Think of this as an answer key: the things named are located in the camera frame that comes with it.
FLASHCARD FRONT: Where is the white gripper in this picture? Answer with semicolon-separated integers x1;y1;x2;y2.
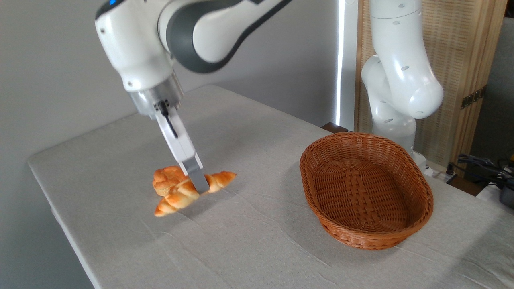
154;105;211;194

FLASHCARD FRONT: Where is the long braided bread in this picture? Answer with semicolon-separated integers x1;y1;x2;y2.
154;171;237;218

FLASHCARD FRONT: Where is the round knotted bread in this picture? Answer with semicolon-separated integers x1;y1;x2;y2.
152;165;188;197

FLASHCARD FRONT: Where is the light grey tablecloth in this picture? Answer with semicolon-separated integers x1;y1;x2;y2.
27;85;514;289

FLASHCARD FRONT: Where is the dark wooden furniture corner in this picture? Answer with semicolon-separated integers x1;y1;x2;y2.
321;122;349;134

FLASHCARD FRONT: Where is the brown wicker basket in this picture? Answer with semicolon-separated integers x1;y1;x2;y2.
299;132;434;251

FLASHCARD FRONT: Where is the dark metal screen hinge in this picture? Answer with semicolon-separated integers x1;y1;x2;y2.
461;85;487;110

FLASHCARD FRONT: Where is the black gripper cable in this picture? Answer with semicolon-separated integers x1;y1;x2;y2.
157;100;179;139

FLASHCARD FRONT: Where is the black cable bundle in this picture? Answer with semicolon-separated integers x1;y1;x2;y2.
447;154;514;186

